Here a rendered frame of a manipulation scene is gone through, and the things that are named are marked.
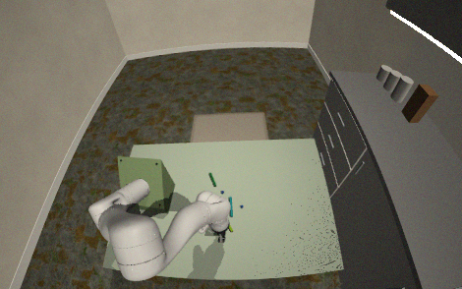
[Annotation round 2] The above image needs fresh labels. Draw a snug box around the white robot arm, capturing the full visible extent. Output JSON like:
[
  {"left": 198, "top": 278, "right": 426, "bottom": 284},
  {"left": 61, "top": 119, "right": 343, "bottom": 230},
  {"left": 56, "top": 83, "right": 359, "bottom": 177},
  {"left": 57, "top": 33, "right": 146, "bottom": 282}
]
[{"left": 88, "top": 179, "right": 231, "bottom": 281}]

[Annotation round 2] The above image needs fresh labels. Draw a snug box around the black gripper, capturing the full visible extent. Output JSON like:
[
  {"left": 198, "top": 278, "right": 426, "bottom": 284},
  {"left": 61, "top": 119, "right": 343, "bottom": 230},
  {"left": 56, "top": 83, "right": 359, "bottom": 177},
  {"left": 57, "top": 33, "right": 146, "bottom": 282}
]
[{"left": 213, "top": 223, "right": 230, "bottom": 243}]

